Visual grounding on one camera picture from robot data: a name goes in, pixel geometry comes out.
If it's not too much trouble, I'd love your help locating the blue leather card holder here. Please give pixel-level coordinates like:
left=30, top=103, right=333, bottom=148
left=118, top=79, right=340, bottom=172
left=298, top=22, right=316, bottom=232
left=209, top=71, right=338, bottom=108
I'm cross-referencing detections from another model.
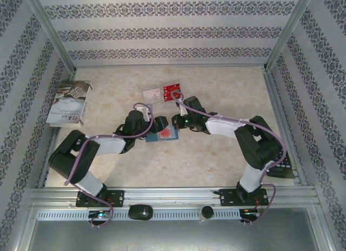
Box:
left=145, top=128, right=180, bottom=143

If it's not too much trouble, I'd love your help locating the clear acrylic tiered organizer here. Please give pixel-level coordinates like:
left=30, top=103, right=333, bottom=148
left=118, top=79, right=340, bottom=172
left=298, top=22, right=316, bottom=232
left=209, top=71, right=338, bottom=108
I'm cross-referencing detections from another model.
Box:
left=142, top=79, right=182, bottom=114

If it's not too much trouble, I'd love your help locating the white floral VIP card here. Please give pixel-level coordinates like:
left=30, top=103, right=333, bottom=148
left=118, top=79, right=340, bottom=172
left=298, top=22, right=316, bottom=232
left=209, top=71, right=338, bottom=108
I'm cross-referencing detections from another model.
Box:
left=143, top=89, right=163, bottom=99

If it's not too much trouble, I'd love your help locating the paperback book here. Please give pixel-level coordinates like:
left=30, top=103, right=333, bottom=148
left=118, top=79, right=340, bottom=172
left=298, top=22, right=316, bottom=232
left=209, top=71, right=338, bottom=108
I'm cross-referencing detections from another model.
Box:
left=45, top=80, right=93, bottom=127

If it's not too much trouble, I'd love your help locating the black computer mouse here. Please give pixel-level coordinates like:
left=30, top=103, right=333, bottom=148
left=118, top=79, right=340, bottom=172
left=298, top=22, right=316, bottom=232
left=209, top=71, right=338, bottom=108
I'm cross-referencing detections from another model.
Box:
left=128, top=204, right=154, bottom=221

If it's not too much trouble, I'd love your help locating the black round knob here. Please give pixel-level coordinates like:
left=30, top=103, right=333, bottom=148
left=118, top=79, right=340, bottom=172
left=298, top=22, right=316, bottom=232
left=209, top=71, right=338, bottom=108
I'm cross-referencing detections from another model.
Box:
left=200, top=206, right=214, bottom=222

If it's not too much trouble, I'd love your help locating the small circuit board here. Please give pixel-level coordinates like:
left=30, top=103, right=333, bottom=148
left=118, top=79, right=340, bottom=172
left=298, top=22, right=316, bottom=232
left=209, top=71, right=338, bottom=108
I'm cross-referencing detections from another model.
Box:
left=88, top=210, right=112, bottom=219
left=239, top=208, right=261, bottom=217

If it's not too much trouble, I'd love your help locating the black remote control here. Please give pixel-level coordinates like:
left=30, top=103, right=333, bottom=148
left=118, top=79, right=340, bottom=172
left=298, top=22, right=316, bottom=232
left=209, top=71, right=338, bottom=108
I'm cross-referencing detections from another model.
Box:
left=267, top=153, right=295, bottom=179

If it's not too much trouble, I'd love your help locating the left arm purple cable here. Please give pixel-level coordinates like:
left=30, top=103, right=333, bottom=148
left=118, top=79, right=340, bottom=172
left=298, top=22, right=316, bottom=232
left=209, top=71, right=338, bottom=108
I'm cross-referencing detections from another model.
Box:
left=64, top=102, right=155, bottom=229

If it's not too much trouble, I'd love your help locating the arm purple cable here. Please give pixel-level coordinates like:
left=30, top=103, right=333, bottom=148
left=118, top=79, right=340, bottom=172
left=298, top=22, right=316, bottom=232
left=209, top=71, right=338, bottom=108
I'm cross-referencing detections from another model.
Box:
left=171, top=90, right=288, bottom=227
left=64, top=102, right=155, bottom=229

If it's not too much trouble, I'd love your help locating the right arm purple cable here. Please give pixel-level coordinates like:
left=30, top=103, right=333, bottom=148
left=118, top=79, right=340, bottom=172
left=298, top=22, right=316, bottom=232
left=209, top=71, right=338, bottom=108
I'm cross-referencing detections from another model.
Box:
left=171, top=90, right=288, bottom=227

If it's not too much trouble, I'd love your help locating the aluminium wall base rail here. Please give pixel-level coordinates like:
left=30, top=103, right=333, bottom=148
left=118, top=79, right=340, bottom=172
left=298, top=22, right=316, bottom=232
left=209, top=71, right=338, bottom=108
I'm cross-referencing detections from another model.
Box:
left=73, top=63, right=267, bottom=71

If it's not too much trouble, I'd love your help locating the aluminium mounting rail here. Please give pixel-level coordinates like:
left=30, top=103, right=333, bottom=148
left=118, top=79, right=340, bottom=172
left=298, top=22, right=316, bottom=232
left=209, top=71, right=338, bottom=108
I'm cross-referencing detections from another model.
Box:
left=26, top=187, right=318, bottom=209

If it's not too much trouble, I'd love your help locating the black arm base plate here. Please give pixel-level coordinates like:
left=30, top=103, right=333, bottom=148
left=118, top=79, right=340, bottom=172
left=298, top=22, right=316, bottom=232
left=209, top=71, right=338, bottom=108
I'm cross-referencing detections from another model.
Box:
left=75, top=190, right=125, bottom=208
left=220, top=188, right=269, bottom=208

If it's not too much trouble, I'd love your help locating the aluminium table side rail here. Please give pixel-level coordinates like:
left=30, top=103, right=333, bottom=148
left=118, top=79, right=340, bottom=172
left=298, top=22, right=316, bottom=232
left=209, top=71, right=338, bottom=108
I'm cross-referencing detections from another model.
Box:
left=37, top=71, right=77, bottom=188
left=262, top=68, right=308, bottom=186

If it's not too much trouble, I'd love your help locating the slotted metal cable duct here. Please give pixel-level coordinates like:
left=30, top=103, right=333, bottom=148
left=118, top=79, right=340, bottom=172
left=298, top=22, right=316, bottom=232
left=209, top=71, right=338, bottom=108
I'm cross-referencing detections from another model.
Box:
left=36, top=209, right=262, bottom=221

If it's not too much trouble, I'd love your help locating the aluminium corner post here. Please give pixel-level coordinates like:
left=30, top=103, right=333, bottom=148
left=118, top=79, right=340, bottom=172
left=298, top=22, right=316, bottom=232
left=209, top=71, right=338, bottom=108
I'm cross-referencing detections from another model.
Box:
left=263, top=0, right=317, bottom=72
left=23, top=0, right=77, bottom=73

